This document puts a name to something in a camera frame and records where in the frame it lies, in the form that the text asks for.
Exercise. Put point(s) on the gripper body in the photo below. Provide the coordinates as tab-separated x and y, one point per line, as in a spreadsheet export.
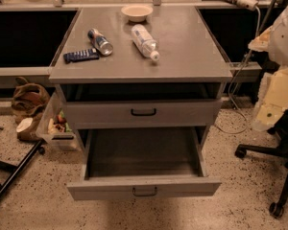
285	38

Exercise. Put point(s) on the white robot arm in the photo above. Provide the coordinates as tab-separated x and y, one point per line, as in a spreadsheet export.
274	41

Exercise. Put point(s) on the grey drawer cabinet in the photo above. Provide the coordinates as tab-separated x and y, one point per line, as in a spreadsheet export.
190	66

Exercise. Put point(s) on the grey middle drawer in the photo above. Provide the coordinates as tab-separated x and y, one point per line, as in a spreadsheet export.
87	115

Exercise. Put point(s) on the grey bottom open drawer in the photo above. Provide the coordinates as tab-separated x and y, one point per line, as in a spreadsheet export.
131	163

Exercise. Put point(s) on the clear plastic water bottle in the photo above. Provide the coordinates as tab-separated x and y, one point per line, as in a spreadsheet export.
145	43

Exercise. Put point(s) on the beige bowl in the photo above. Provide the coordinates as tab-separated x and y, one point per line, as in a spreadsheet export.
137	13

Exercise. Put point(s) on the silver blue drink can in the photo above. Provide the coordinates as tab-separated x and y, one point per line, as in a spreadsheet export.
99	41

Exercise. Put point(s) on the dark blue snack bar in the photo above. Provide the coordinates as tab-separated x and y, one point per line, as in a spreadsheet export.
83	55

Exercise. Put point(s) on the clear plastic storage bin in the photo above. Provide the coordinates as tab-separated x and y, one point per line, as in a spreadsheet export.
54	129

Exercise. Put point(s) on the brown paper bag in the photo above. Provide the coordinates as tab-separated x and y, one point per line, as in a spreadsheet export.
29	101

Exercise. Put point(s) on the black stand leg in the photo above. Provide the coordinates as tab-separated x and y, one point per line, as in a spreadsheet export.
15	170

